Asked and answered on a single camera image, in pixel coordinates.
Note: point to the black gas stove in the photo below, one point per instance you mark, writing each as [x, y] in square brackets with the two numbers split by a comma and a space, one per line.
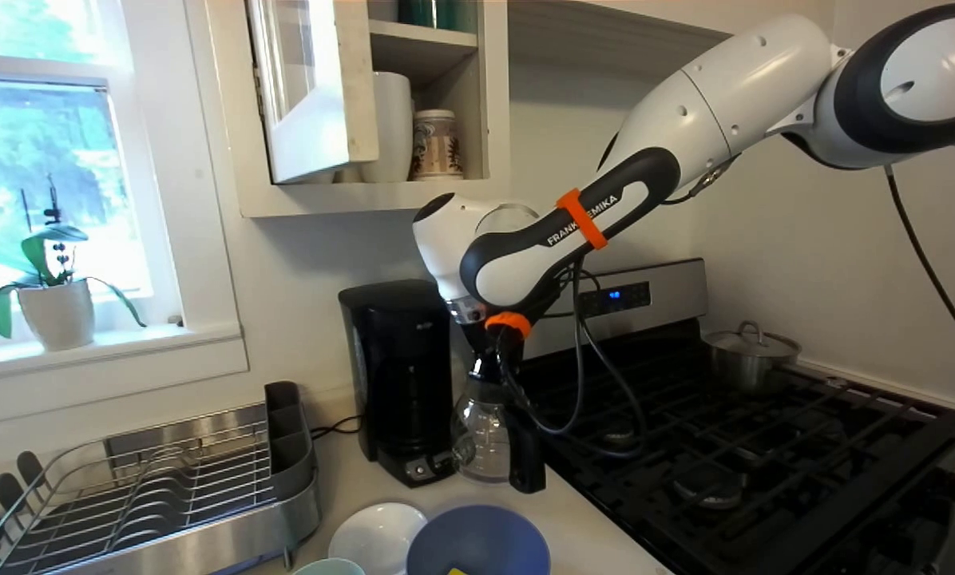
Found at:
[753, 457]

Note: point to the white open wall cabinet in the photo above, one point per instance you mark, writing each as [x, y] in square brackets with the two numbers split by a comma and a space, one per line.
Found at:
[433, 196]

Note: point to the white canister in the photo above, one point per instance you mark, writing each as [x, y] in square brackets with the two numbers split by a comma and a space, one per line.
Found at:
[392, 129]

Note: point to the glass jar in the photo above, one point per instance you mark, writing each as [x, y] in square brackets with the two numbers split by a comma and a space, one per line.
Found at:
[435, 146]

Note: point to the black coffee maker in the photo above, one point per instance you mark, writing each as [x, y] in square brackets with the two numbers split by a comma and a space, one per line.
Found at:
[406, 384]

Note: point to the steel dish rack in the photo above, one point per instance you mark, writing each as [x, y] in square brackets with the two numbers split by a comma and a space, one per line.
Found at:
[145, 499]

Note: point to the steel saucepan with lid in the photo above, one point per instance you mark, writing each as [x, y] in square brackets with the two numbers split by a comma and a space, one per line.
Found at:
[753, 357]

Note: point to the white cabinet above stove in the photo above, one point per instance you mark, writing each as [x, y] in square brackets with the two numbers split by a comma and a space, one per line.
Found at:
[625, 27]

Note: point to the white bowl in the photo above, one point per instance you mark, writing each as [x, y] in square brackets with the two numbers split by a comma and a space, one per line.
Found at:
[374, 537]

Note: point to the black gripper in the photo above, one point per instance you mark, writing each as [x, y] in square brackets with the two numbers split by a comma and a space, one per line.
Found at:
[507, 373]

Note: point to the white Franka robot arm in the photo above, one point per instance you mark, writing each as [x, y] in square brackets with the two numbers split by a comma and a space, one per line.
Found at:
[711, 107]

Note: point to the blue bowl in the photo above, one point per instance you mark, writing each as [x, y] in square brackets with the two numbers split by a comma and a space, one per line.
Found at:
[476, 544]

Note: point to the clear glass kettle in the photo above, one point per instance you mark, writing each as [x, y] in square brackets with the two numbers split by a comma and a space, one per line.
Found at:
[483, 434]

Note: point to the teal cup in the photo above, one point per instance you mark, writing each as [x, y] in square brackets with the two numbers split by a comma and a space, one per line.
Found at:
[331, 567]

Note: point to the glass cabinet door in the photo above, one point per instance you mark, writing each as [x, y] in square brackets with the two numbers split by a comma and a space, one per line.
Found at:
[311, 97]

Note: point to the white framed window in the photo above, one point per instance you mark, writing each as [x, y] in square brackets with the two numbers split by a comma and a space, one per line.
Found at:
[63, 194]

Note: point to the potted plant in white pot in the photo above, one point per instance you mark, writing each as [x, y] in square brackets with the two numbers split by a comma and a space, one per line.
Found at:
[57, 315]

